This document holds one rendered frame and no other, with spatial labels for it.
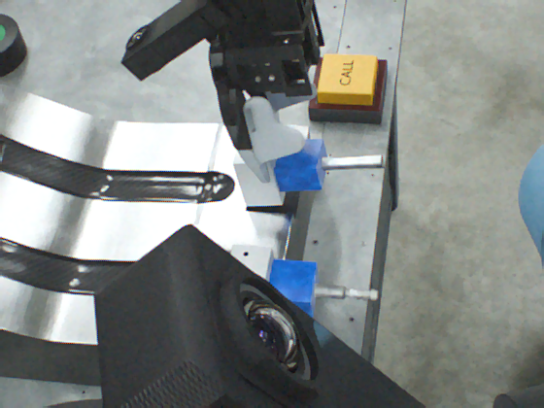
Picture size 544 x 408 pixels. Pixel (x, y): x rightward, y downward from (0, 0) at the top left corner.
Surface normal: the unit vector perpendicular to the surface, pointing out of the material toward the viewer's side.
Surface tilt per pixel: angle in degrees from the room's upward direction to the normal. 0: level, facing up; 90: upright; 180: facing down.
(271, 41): 11
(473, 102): 0
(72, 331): 1
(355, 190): 0
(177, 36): 82
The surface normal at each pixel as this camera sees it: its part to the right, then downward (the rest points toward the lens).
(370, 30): -0.11, -0.60
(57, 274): 0.16, -0.55
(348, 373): 0.76, -0.58
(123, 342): -0.62, -0.53
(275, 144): -0.22, 0.57
